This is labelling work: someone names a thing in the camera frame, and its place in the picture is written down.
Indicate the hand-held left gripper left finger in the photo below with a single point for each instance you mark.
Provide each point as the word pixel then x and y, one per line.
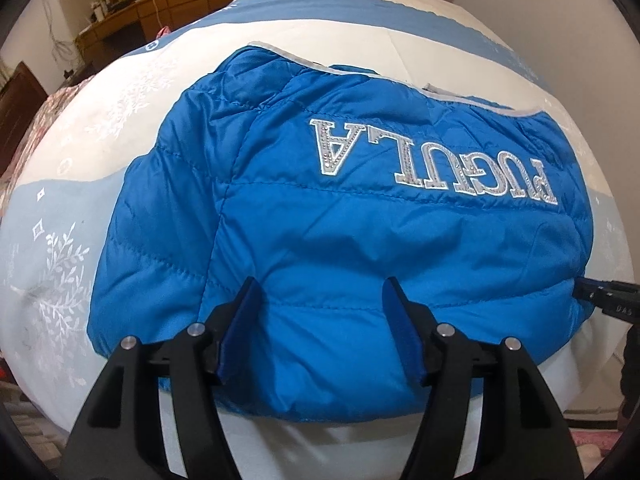
pixel 239 332

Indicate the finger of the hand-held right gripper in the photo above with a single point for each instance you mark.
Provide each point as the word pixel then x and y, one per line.
pixel 589 287

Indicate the wooden desk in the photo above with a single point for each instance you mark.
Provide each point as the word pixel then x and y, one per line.
pixel 120 30

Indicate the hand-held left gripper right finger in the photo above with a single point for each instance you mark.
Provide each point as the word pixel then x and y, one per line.
pixel 402 332

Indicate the blue puffer jacket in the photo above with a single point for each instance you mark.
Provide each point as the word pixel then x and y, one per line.
pixel 350 240

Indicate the pink cloth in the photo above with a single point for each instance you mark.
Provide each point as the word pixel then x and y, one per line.
pixel 592 452

